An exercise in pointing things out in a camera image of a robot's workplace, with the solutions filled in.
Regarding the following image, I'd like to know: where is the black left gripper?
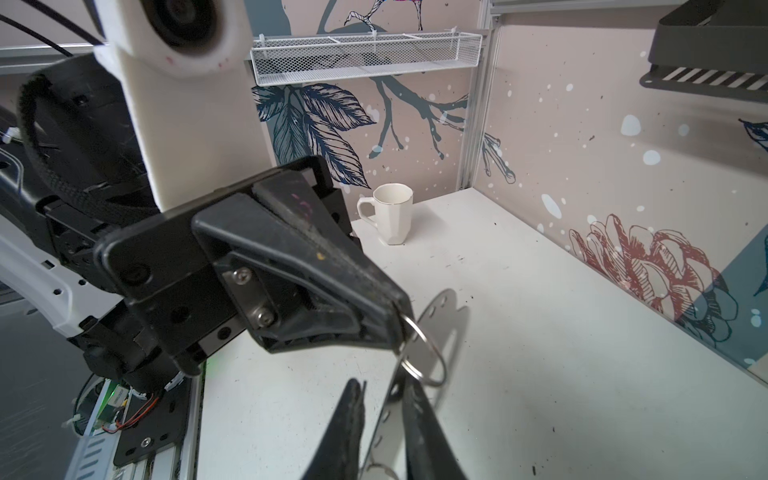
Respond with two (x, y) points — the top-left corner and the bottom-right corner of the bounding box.
(97, 156), (406, 376)

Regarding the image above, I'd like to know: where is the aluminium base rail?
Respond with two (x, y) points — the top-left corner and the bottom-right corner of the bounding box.
(65, 377), (204, 479)

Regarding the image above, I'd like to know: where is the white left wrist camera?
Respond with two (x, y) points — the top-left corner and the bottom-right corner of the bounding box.
(94, 1), (275, 212)

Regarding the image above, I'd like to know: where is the black slotted wall basket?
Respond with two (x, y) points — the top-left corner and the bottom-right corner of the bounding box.
(640, 0), (767, 104)

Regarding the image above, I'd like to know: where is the white ceramic mug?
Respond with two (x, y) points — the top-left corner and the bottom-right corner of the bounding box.
(356, 183), (414, 246)

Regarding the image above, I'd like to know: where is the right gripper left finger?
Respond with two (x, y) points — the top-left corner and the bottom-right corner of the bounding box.
(303, 378), (365, 480)

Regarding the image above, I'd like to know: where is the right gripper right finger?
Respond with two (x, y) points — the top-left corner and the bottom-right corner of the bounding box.
(402, 376), (467, 480)

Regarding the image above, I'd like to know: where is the split keyring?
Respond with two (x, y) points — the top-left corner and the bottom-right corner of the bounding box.
(399, 313), (448, 388)

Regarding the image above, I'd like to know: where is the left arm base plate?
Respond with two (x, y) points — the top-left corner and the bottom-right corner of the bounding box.
(112, 380), (192, 467)

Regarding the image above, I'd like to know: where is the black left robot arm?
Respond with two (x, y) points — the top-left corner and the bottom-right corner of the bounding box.
(1, 54), (412, 394)

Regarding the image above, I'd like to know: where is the white wire mesh basket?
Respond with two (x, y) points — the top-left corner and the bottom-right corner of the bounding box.
(250, 29), (484, 87)

